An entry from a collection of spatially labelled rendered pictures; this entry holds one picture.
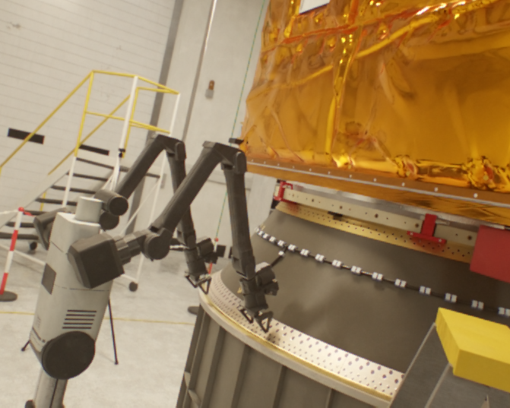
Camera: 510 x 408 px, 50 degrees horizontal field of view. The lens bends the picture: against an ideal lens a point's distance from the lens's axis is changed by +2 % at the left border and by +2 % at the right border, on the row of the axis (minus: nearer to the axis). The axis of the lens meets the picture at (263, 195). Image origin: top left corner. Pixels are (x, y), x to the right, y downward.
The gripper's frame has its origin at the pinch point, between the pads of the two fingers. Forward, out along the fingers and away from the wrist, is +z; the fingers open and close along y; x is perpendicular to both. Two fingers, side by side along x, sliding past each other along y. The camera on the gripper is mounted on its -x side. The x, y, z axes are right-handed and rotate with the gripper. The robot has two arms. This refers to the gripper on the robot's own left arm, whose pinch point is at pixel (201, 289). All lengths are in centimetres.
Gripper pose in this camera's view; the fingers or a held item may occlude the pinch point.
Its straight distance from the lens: 237.1
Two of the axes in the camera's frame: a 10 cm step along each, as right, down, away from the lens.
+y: -5.6, -1.5, 8.2
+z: 2.1, 9.3, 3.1
